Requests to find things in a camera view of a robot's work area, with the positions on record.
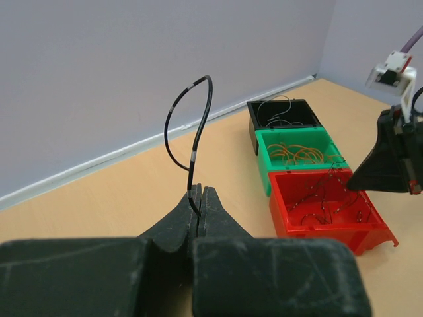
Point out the black plastic bin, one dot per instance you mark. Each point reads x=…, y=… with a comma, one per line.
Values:
x=279, y=114

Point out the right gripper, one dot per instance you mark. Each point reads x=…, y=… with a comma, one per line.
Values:
x=395, y=162

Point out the green plastic bin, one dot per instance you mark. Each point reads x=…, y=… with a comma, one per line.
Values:
x=307, y=148

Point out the red plastic bin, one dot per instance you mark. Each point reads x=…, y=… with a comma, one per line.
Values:
x=317, y=204

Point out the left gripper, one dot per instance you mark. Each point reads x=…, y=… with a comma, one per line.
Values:
x=232, y=276

